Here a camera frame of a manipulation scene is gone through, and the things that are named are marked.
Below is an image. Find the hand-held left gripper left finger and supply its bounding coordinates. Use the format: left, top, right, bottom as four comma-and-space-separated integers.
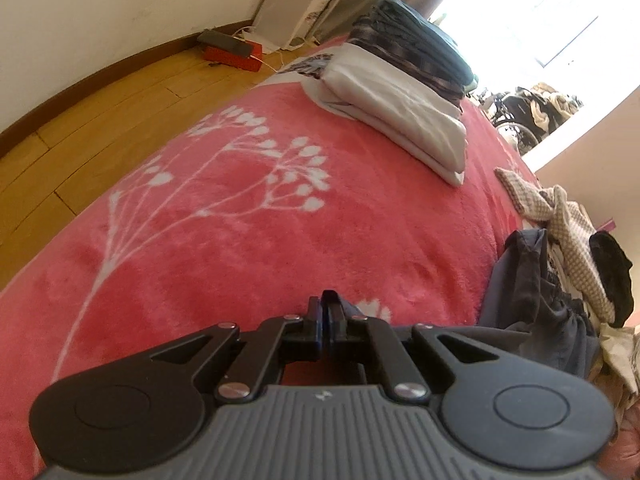
150, 296, 326, 405

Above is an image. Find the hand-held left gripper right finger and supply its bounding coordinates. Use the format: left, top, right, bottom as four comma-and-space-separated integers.
324, 289, 501, 405

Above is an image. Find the dark grey garment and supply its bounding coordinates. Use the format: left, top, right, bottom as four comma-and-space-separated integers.
477, 227, 601, 382

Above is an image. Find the red floral blanket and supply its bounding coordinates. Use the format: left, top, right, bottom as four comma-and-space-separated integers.
0, 40, 640, 480

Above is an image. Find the white patterned cloth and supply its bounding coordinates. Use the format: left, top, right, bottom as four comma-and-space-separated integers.
544, 247, 573, 293

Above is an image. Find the folded white cloth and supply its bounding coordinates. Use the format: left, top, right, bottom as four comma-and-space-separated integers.
320, 42, 468, 187

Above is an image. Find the beige checkered garment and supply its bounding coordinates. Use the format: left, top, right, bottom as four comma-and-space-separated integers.
495, 167, 617, 323

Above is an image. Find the white printed t-shirt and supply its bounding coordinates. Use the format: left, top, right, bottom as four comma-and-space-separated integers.
277, 51, 361, 121

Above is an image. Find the bicycle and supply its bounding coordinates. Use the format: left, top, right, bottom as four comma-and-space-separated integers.
475, 87, 541, 156

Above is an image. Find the black garment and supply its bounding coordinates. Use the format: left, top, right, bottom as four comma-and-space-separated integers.
589, 232, 636, 328

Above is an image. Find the folded plaid garment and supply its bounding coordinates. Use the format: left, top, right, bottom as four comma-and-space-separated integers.
347, 15, 466, 108

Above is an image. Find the red box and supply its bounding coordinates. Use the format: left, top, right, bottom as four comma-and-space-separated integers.
201, 42, 263, 72

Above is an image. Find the black flat device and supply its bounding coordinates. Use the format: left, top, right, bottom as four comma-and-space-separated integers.
197, 30, 255, 57

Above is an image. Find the folded dark blue garment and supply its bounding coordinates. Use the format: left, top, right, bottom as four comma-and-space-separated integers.
372, 0, 476, 88

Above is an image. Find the white floor appliance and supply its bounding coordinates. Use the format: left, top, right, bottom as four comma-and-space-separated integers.
252, 0, 331, 51

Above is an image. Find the white cable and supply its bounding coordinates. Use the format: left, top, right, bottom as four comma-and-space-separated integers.
205, 20, 301, 73

